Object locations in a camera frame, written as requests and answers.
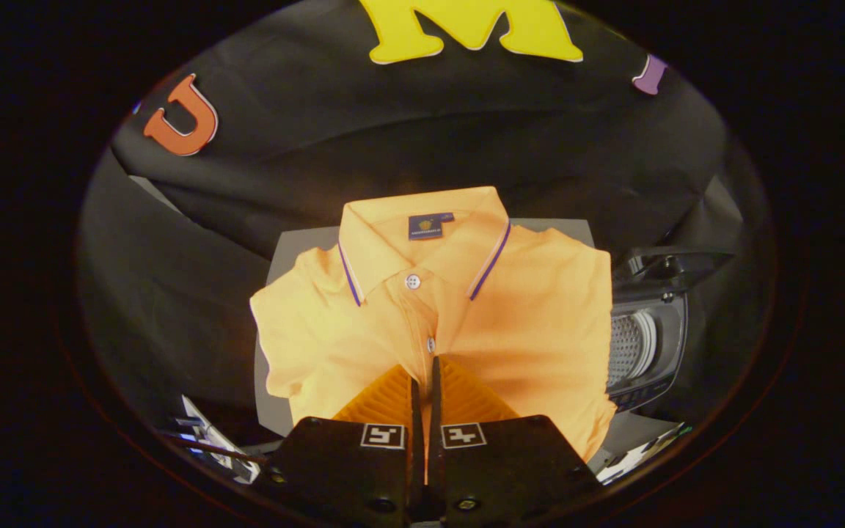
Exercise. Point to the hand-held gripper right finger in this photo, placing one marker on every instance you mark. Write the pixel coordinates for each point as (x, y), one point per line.
(503, 469)

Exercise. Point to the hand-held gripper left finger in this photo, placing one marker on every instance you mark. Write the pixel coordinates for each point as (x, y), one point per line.
(349, 469)

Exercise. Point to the orange polo shirt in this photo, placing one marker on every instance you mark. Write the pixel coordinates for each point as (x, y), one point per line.
(540, 330)

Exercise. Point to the grey washing machine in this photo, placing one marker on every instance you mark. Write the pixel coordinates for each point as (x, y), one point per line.
(642, 352)

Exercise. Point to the dark washing machine lid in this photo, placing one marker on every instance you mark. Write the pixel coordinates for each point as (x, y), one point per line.
(675, 268)

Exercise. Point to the white and blue clutter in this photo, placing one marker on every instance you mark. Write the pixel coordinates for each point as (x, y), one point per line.
(210, 440)

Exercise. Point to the silver grey cabinet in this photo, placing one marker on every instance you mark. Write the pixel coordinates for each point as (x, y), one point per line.
(298, 242)

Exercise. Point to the black backdrop cloth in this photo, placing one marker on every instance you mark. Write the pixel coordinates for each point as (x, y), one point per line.
(393, 125)

